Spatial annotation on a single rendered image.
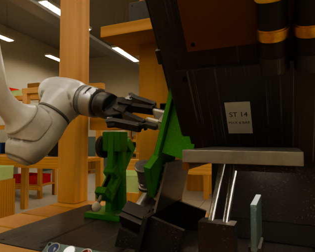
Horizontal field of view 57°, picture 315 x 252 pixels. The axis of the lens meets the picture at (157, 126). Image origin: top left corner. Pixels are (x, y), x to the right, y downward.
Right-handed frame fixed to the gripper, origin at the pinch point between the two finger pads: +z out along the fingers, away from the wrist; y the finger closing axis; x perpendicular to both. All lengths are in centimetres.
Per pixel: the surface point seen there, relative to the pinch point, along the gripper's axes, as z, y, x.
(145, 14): -24.2, 37.2, -9.6
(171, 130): 6.7, -7.6, -5.8
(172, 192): 7.1, -11.4, 12.9
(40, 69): -805, 515, 463
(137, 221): 4.7, -23.8, 8.3
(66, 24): -65, 38, -1
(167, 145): 6.8, -10.0, -3.4
